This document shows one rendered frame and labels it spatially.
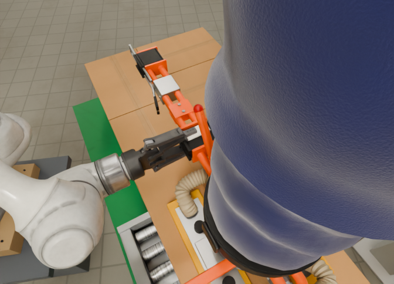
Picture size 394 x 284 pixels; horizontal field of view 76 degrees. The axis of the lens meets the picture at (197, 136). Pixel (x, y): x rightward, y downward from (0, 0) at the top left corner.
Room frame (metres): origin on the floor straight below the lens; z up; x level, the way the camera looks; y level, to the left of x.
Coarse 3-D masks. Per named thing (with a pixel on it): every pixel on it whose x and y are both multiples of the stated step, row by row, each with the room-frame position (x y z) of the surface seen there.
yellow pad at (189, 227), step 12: (192, 192) 0.28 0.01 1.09; (168, 204) 0.25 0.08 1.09; (180, 216) 0.21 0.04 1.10; (192, 216) 0.21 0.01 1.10; (180, 228) 0.18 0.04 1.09; (192, 228) 0.18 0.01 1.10; (192, 240) 0.15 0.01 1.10; (192, 252) 0.12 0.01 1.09; (204, 264) 0.10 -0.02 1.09; (228, 276) 0.07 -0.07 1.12; (240, 276) 0.07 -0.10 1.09
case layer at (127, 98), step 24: (144, 48) 1.68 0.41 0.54; (168, 48) 1.68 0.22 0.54; (192, 48) 1.68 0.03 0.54; (216, 48) 1.68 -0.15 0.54; (96, 72) 1.41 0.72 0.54; (120, 72) 1.41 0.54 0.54; (168, 72) 1.41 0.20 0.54; (192, 72) 1.41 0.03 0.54; (120, 96) 1.17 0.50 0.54; (144, 96) 1.17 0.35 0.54; (192, 96) 1.17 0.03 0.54; (120, 120) 0.97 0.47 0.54; (144, 120) 0.97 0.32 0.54; (168, 120) 0.97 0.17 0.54; (120, 144) 0.80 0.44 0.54
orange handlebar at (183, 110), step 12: (168, 96) 0.53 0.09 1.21; (180, 96) 0.53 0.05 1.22; (168, 108) 0.49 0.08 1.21; (180, 108) 0.48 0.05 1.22; (192, 108) 0.48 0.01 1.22; (180, 120) 0.44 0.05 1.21; (192, 120) 0.44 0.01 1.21; (204, 156) 0.33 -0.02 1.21; (204, 168) 0.30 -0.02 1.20; (216, 264) 0.08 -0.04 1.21; (228, 264) 0.08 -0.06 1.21; (204, 276) 0.06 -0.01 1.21; (216, 276) 0.06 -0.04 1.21; (300, 276) 0.06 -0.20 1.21
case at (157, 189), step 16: (144, 176) 0.34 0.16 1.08; (160, 176) 0.34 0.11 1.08; (176, 176) 0.34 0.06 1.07; (144, 192) 0.29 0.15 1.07; (160, 192) 0.29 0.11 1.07; (160, 208) 0.24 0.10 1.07; (160, 224) 0.20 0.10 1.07; (176, 240) 0.16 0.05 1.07; (176, 256) 0.12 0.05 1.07; (336, 256) 0.12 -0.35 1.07; (176, 272) 0.08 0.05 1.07; (192, 272) 0.08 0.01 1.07; (336, 272) 0.08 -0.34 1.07; (352, 272) 0.08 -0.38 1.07
